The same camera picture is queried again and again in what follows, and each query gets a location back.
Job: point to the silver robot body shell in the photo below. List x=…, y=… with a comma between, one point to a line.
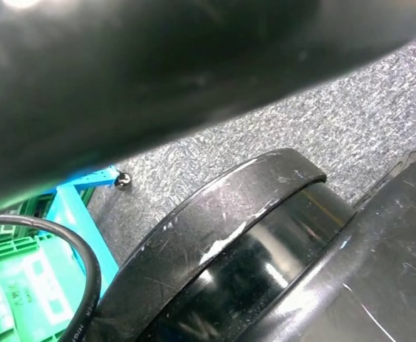
x=122, y=71

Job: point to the blue metal shelf rack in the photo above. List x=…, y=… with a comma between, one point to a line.
x=76, y=222

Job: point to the green plastic crate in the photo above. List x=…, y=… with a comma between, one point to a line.
x=22, y=292
x=37, y=205

